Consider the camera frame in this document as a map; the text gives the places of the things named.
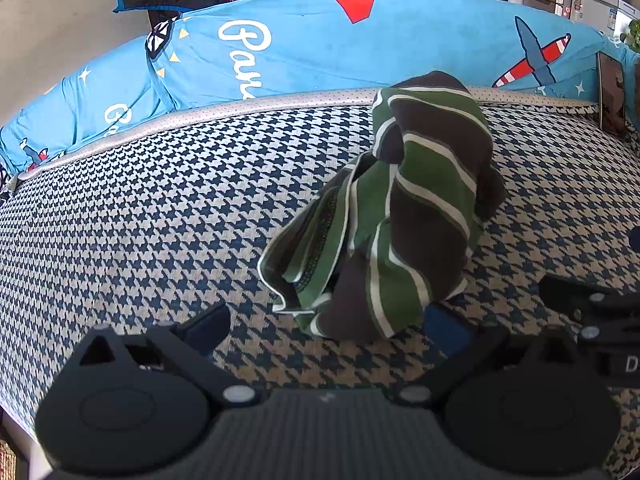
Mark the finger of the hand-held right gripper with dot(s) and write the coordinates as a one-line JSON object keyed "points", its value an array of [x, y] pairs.
{"points": [[570, 295], [635, 237]]}

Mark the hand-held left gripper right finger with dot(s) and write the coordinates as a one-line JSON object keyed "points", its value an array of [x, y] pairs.
{"points": [[450, 335]]}

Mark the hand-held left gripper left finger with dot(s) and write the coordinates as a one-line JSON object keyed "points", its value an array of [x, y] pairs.
{"points": [[207, 327]]}

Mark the green grey striped shirt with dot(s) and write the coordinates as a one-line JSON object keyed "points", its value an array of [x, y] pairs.
{"points": [[425, 185]]}

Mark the houndstooth bed mat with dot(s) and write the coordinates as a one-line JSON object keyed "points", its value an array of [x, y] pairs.
{"points": [[150, 210]]}

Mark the white chest freezer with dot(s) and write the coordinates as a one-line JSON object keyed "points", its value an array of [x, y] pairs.
{"points": [[595, 5]]}

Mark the blue printed quilt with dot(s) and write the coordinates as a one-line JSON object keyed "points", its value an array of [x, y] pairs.
{"points": [[325, 50]]}

